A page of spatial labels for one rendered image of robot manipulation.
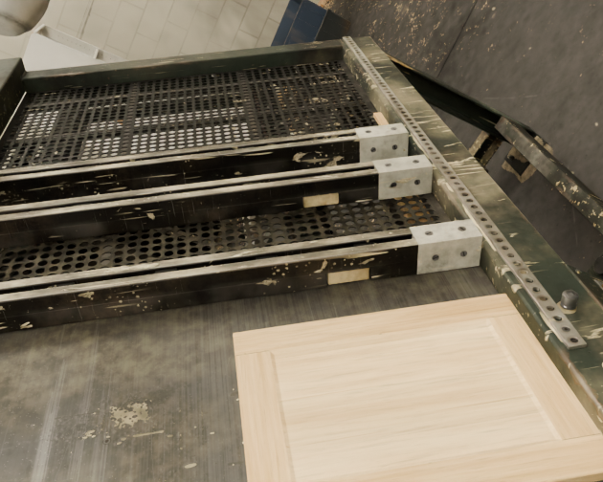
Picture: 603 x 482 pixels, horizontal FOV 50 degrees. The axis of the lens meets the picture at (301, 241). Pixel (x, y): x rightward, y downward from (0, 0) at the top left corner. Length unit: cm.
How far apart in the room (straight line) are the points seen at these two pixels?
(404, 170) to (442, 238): 28
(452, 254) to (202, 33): 499
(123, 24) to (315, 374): 519
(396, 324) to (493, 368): 17
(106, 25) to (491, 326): 522
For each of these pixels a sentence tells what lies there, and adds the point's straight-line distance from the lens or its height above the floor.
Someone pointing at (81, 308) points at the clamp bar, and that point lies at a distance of 122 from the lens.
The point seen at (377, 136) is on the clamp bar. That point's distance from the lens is 162.
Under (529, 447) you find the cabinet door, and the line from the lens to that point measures 97.
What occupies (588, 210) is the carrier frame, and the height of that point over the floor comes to 18.
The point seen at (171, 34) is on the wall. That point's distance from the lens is 603.
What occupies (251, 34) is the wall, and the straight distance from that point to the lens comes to 611.
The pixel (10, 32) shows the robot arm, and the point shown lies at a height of 175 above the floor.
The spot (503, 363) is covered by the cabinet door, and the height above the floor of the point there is 95.
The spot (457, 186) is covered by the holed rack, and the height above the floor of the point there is 88.
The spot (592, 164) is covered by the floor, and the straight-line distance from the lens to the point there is 251.
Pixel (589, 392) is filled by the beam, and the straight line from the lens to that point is 102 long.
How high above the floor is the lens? 166
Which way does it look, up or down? 22 degrees down
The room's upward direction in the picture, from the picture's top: 70 degrees counter-clockwise
